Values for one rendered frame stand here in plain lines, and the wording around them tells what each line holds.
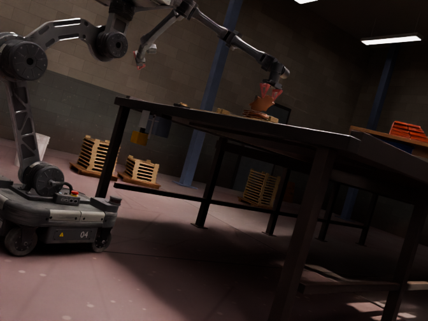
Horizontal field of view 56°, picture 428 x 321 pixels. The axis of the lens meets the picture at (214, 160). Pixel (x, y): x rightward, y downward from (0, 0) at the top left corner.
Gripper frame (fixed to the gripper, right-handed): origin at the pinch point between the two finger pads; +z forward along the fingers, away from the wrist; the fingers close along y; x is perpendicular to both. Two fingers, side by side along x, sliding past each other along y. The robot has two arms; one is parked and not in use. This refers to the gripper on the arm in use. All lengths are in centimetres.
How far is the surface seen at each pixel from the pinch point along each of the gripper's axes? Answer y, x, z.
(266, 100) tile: 0.1, 0.7, 1.4
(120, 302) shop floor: -63, -21, 107
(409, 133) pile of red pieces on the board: 76, -39, -6
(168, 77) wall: 201, 535, -71
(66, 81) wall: 27, 540, -3
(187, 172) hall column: 226, 414, 86
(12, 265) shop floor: -101, 14, 108
